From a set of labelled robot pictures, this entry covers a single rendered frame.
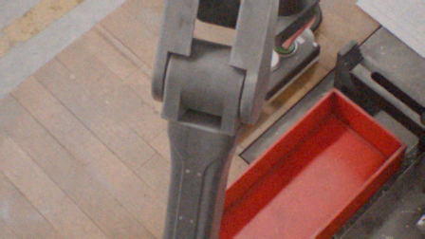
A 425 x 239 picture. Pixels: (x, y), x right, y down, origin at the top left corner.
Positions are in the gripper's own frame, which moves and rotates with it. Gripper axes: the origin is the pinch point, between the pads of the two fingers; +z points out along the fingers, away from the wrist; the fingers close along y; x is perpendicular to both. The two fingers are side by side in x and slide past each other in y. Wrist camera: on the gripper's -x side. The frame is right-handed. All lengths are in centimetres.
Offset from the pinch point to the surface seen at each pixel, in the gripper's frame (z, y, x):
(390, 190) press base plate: 5.1, 4.7, 22.8
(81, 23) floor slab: 94, -15, -92
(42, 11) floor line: 94, -10, -104
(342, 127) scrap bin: 4.5, 2.4, 12.8
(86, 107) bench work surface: 4.9, 23.6, -14.2
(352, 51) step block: -3.6, -2.8, 9.0
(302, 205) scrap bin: 4.6, 14.1, 16.4
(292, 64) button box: 1.9, 1.0, 2.5
